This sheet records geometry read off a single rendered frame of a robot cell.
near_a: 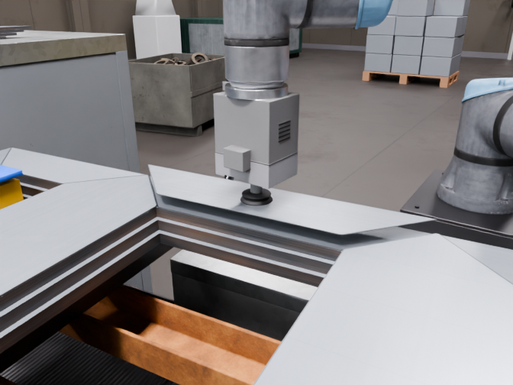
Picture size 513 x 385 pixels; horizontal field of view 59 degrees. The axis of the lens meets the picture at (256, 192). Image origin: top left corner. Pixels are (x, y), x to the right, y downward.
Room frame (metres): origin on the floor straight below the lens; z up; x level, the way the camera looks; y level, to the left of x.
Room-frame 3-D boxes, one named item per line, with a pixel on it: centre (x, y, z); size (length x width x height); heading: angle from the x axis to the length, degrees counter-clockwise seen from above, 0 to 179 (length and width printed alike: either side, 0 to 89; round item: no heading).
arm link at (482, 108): (0.79, -0.43, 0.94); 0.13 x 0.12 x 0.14; 16
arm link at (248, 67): (0.54, 0.00, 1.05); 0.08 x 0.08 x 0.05
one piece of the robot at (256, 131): (0.54, 0.01, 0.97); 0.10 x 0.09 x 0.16; 143
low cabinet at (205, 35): (10.37, 0.34, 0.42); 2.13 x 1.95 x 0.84; 147
